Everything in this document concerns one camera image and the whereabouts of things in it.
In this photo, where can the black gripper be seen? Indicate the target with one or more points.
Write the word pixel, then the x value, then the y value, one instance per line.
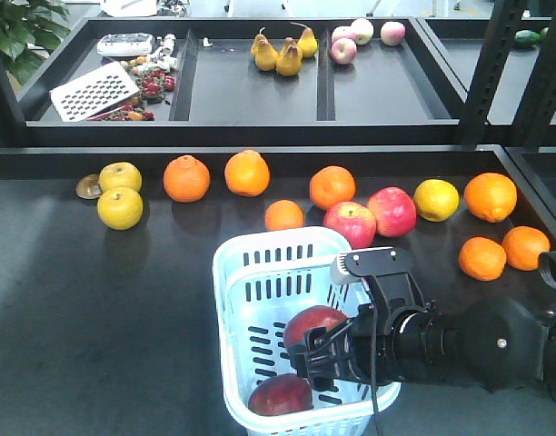
pixel 391 339

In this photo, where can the red yellow apple front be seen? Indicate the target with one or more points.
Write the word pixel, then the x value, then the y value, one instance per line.
pixel 310 318

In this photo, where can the red yellow apple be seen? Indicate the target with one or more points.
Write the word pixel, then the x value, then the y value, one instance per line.
pixel 281 394
pixel 310 318

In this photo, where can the light blue plastic basket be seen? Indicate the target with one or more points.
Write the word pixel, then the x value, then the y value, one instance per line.
pixel 260 281

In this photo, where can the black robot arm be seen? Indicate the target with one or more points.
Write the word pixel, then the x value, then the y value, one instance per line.
pixel 497 344

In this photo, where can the small orange near apples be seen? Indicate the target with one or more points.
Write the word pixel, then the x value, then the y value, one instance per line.
pixel 282 215

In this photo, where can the orange behind red apples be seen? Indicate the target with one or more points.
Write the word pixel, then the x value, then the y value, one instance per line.
pixel 331 185

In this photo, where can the brown pear three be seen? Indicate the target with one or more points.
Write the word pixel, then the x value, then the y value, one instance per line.
pixel 287 42

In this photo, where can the large red apple left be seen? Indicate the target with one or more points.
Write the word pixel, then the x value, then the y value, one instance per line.
pixel 355 222

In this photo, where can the large red apple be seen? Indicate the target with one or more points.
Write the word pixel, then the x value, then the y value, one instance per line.
pixel 355 222
pixel 394 211

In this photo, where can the large red apple right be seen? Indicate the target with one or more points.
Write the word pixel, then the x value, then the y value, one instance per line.
pixel 394 211

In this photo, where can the small orange left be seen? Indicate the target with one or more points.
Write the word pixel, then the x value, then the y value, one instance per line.
pixel 482 259

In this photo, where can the yellow round citrus fruit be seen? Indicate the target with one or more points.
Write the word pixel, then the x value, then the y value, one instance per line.
pixel 436 200

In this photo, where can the orange back row right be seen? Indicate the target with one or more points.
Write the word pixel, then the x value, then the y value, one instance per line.
pixel 247 174

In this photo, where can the orange row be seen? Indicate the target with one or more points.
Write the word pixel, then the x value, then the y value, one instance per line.
pixel 247 174
pixel 186 179

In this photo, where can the wooden black produce stand left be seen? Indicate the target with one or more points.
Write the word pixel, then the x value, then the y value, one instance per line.
pixel 106 332

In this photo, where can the orange back row left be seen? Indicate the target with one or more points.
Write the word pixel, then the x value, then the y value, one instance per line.
pixel 186 179

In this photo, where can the small orange right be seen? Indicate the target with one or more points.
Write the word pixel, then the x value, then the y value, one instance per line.
pixel 523 246

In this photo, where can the large orange with nub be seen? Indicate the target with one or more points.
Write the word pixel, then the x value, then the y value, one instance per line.
pixel 491 197

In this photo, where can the yellow-green pear-apple front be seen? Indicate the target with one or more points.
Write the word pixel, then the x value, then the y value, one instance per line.
pixel 120 208

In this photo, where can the yellow-green pear-apple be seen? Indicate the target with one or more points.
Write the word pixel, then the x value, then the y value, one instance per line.
pixel 120 208
pixel 121 174

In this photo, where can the yellow-green pear-apple back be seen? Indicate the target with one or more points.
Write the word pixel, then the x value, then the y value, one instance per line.
pixel 121 174

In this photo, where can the black upper display tray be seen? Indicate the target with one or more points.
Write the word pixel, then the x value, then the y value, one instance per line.
pixel 412 93

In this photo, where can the brown mushroom slice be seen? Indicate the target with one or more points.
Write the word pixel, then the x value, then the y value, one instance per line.
pixel 88 187

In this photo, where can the brown pear two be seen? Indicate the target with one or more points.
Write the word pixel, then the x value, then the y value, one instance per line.
pixel 290 62

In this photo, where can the brown pear one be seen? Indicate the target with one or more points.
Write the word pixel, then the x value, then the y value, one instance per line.
pixel 263 53

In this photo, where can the pink apple upper tray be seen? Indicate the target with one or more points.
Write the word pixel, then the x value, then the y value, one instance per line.
pixel 343 51

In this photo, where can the brown pear four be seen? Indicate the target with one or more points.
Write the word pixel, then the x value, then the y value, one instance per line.
pixel 307 42

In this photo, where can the pale pink apple upper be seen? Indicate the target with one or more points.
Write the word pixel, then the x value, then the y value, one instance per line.
pixel 363 29

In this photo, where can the white perforated grater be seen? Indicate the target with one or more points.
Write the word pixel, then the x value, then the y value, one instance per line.
pixel 93 92

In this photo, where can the green avocado one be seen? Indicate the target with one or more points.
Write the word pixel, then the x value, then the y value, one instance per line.
pixel 526 38

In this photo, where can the potted green plant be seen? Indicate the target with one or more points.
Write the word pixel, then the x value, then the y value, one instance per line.
pixel 29 33

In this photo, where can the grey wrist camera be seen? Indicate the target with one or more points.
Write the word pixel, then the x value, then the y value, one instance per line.
pixel 340 272

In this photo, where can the pink apple behind post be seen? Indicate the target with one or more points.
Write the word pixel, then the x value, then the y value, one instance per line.
pixel 392 33

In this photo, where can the black shelf upright post right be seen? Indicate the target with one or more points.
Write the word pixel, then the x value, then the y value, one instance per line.
pixel 538 103

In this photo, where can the black shelf upright post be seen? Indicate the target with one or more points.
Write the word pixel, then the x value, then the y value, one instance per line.
pixel 538 103
pixel 505 21

